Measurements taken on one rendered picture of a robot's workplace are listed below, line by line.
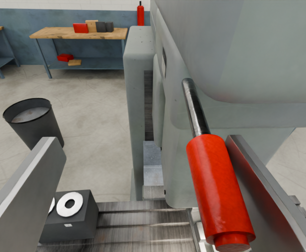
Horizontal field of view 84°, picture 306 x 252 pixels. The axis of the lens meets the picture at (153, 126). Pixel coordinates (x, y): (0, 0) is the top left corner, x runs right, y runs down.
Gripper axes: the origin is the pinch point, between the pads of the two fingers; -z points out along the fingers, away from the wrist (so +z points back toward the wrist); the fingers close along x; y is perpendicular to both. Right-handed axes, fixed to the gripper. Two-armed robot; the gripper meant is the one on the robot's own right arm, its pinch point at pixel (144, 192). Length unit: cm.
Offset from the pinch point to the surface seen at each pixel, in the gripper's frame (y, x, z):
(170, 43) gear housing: -1.9, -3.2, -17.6
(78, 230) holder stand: 65, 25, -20
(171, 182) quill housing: 26.0, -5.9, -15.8
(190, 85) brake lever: -0.6, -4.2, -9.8
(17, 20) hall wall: 72, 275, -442
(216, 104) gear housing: 2.5, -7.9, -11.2
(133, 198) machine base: 150, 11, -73
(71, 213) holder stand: 55, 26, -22
